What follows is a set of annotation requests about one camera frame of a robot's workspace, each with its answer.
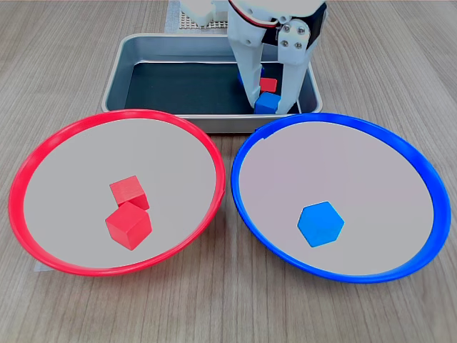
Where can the small red cube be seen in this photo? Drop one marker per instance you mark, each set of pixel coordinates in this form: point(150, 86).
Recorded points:
point(268, 85)
point(126, 189)
point(128, 227)

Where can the red-rimmed white plate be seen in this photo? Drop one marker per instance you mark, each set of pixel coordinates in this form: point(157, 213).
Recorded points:
point(71, 178)

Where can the clear tape strip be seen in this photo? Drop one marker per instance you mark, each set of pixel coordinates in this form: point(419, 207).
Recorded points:
point(43, 268)

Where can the steel tray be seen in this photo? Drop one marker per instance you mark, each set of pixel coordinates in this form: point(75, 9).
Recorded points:
point(143, 46)

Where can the black tray mat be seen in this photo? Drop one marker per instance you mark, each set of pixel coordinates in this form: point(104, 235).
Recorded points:
point(185, 89)

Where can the small blue cube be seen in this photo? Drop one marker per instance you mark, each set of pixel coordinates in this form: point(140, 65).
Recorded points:
point(240, 80)
point(266, 103)
point(320, 223)

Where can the pale perforated base plate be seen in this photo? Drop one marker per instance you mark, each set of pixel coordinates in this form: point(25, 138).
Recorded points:
point(187, 21)

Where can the blue-rimmed white plate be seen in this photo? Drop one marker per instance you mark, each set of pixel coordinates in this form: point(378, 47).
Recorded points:
point(339, 171)

